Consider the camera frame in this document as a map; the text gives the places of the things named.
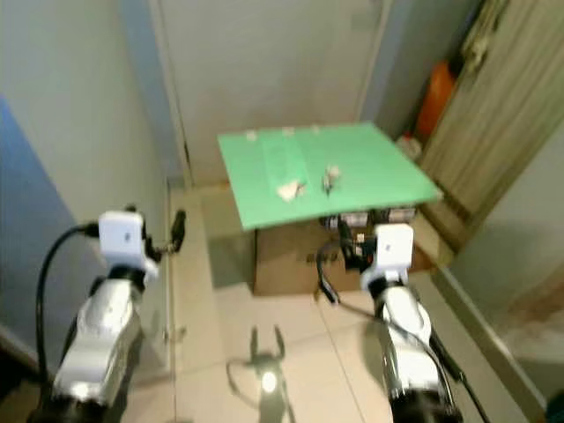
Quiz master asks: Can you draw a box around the silver metal rail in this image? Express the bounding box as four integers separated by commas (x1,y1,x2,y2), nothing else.
330,206,417,232

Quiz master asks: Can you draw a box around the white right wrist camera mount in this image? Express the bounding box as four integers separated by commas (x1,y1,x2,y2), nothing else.
360,223,416,293

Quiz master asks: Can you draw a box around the clear plastic sheet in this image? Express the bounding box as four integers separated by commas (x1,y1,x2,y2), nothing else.
261,138,311,189

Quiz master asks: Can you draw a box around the brown cardboard box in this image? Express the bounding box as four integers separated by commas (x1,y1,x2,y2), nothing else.
251,210,438,297

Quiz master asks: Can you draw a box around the orange plastic container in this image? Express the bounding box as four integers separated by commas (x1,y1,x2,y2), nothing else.
415,59,460,141

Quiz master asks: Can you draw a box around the small white paper piece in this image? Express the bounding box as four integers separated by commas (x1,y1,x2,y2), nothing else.
276,181,308,204

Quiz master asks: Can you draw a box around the small white round pot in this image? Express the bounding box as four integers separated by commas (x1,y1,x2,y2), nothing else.
398,134,423,161

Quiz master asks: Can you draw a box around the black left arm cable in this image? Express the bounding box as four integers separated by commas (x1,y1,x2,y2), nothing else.
35,224,100,393

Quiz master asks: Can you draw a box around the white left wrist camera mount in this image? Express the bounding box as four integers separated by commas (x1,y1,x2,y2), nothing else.
98,210,160,281

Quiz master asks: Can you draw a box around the beige hanging cloth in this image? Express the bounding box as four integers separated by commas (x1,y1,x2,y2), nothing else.
461,0,509,70

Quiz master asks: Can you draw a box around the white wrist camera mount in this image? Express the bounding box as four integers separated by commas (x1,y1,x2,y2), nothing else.
98,210,160,281
360,223,416,293

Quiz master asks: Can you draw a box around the grey wooden cabinet door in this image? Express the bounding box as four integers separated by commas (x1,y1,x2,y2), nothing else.
418,0,564,254

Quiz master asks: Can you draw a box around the plain green flat board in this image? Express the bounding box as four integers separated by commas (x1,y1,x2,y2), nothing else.
217,122,444,232

